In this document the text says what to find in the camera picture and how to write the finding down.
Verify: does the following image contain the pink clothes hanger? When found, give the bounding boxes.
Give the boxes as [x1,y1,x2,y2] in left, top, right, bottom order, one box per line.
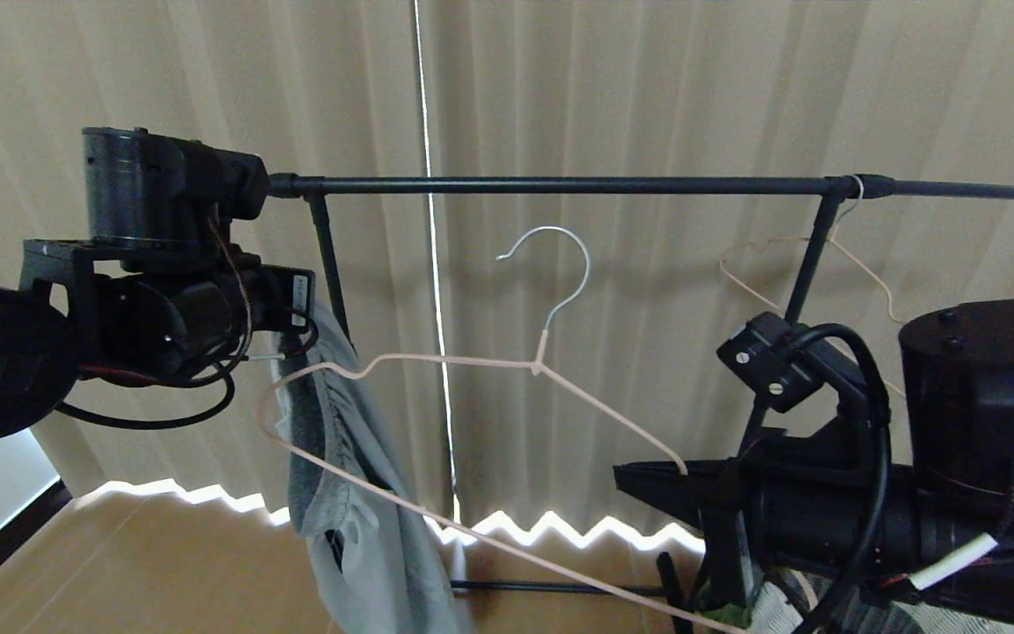
[718,176,908,327]
[259,226,750,634]

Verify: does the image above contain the black clothes rack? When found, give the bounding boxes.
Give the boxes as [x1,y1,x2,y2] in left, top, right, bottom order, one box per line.
[265,173,1014,634]

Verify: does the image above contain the beige curtain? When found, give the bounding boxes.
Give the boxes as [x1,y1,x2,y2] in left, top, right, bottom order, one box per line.
[0,0,1014,552]

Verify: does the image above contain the pale grey shorts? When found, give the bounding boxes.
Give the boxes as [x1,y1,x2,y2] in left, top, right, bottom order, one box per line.
[271,299,473,634]

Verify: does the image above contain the green garment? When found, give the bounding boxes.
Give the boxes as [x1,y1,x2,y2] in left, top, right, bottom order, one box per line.
[694,599,753,631]

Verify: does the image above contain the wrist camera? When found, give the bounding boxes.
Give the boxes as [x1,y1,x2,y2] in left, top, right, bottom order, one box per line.
[716,311,879,487]
[199,144,272,256]

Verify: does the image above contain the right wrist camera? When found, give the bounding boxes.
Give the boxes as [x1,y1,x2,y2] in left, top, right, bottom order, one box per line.
[716,311,879,487]

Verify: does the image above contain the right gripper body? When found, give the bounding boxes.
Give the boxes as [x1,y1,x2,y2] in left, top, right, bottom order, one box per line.
[699,453,1014,630]

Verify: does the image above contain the white laundry basket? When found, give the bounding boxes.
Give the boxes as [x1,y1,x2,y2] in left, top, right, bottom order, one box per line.
[749,568,1014,634]

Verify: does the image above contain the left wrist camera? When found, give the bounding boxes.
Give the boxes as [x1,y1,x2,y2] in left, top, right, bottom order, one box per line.
[199,144,272,256]

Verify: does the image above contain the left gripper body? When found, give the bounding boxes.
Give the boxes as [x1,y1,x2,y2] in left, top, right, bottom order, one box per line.
[93,262,318,381]

